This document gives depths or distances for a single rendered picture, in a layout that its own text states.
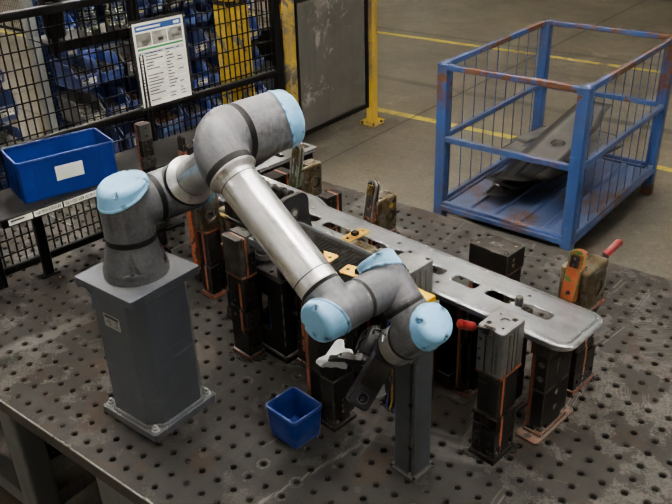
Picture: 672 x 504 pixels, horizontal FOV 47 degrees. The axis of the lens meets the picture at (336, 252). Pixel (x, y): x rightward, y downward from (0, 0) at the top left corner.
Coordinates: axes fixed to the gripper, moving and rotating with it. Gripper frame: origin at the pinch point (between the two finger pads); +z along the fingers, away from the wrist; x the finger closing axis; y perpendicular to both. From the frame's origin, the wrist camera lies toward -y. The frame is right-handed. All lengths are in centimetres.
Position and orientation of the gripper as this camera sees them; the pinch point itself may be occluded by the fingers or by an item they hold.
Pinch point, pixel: (345, 382)
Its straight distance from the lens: 162.1
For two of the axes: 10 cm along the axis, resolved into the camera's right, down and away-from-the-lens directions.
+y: 3.4, -7.8, 5.2
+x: -8.5, -5.0, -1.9
